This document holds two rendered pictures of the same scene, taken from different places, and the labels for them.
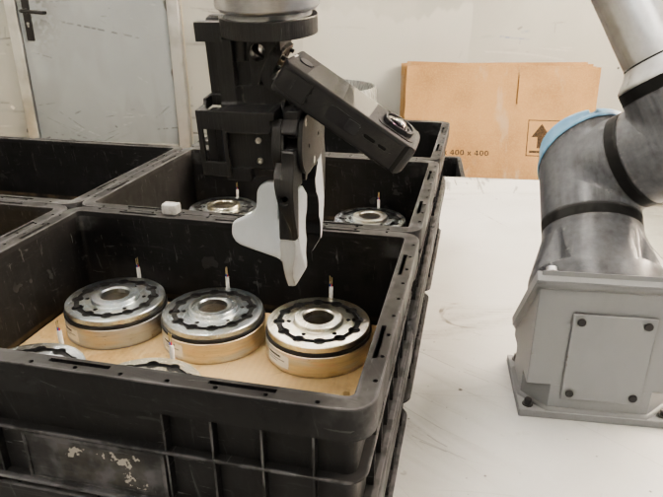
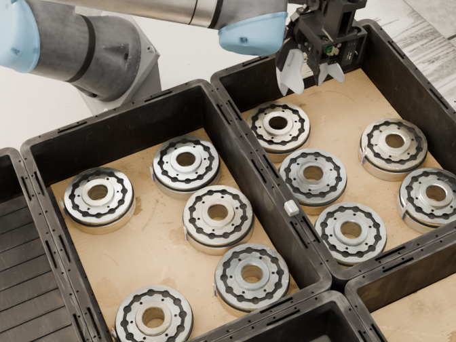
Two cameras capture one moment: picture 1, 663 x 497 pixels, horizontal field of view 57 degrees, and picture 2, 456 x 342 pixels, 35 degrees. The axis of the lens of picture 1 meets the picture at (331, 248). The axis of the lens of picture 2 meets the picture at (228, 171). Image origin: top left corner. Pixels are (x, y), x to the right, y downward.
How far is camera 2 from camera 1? 130 cm
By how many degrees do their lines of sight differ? 91
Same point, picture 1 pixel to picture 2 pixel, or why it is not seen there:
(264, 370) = (315, 144)
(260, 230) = (335, 66)
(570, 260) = (131, 43)
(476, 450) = not seen: hidden behind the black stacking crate
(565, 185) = (75, 36)
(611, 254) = (124, 24)
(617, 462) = (177, 78)
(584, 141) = (51, 10)
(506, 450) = not seen: hidden behind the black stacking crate
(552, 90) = not seen: outside the picture
